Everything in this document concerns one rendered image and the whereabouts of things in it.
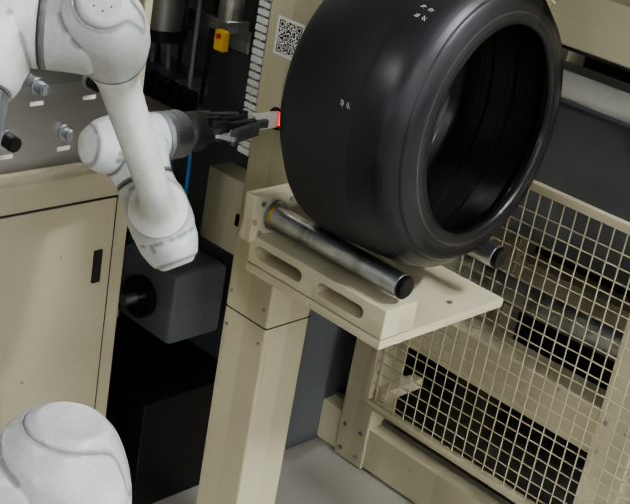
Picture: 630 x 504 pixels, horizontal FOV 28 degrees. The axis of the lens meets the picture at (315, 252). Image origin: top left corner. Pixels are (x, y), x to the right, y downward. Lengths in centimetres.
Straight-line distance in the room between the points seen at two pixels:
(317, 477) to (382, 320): 113
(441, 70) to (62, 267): 91
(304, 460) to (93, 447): 190
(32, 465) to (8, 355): 113
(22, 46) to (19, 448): 52
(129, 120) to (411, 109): 46
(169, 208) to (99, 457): 70
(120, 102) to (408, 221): 55
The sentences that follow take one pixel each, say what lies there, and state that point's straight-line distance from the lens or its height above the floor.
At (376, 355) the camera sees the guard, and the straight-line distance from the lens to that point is 296.
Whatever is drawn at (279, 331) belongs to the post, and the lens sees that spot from 263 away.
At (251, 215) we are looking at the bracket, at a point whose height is 91.
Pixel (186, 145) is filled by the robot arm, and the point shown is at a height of 106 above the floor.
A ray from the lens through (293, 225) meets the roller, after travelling 237.
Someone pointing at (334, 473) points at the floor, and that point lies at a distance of 331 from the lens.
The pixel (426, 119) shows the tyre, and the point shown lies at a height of 123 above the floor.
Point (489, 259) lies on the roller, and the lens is 243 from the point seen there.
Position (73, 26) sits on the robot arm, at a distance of 162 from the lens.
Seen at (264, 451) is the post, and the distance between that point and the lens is 280.
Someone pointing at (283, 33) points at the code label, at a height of 123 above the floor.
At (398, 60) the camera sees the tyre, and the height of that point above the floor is 131.
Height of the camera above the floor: 182
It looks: 24 degrees down
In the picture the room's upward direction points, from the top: 10 degrees clockwise
